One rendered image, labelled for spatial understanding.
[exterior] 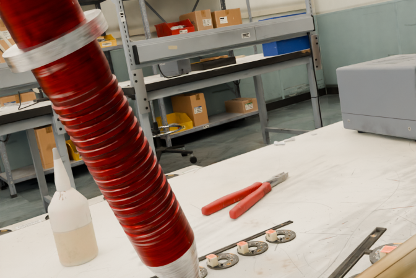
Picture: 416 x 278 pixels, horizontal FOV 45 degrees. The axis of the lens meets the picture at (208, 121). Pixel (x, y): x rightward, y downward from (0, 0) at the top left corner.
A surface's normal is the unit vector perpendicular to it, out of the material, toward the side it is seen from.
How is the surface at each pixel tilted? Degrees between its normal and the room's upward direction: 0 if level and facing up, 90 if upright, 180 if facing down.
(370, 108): 90
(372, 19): 90
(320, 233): 0
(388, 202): 0
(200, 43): 90
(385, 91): 90
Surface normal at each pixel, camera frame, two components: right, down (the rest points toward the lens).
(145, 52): 0.54, 0.04
